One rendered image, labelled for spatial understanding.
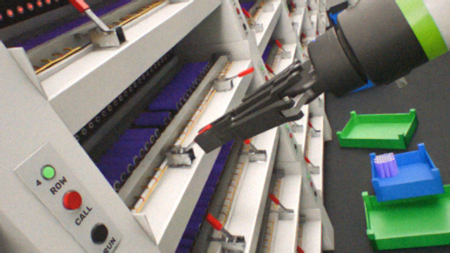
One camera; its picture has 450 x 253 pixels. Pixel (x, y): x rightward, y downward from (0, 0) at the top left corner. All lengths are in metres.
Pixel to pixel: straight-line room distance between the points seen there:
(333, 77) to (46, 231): 0.31
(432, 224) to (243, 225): 0.80
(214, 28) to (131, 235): 0.63
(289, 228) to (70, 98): 0.69
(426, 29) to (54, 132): 0.35
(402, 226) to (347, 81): 0.99
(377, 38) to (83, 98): 0.30
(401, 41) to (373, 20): 0.03
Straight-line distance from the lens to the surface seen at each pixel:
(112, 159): 0.57
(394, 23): 0.36
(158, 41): 0.54
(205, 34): 0.92
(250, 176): 0.79
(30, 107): 0.34
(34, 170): 0.33
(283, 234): 0.91
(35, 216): 0.32
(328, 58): 0.38
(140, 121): 0.66
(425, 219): 1.35
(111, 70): 0.43
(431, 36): 0.37
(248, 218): 0.69
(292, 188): 1.03
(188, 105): 0.66
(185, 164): 0.52
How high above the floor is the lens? 0.99
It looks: 24 degrees down
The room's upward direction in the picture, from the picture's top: 27 degrees counter-clockwise
